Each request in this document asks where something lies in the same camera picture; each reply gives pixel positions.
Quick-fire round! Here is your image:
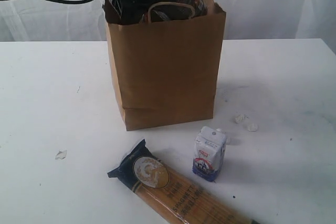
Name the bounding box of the small clear plastic scrap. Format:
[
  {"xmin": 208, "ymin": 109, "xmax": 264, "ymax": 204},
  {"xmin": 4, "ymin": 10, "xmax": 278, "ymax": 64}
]
[{"xmin": 55, "ymin": 150, "xmax": 67, "ymax": 160}]

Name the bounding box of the brown paper shopping bag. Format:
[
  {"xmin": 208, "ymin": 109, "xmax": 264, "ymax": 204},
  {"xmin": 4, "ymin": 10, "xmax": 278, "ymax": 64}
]
[{"xmin": 103, "ymin": 0, "xmax": 226, "ymax": 131}]

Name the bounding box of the spaghetti packet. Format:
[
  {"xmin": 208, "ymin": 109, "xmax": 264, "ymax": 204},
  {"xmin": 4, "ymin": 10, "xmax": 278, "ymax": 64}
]
[{"xmin": 108, "ymin": 139, "xmax": 256, "ymax": 224}]

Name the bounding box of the small white blue salt pack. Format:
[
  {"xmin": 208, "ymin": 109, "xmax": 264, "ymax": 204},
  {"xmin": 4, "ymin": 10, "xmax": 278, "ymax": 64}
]
[{"xmin": 192, "ymin": 126, "xmax": 227, "ymax": 182}]

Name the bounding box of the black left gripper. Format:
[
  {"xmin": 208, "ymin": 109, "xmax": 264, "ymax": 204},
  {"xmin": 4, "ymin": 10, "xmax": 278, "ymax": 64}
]
[{"xmin": 110, "ymin": 0, "xmax": 145, "ymax": 25}]

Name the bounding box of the white curtain backdrop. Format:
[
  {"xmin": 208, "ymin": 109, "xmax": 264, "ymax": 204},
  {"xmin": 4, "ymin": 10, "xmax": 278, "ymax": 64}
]
[{"xmin": 1, "ymin": 0, "xmax": 335, "ymax": 49}]

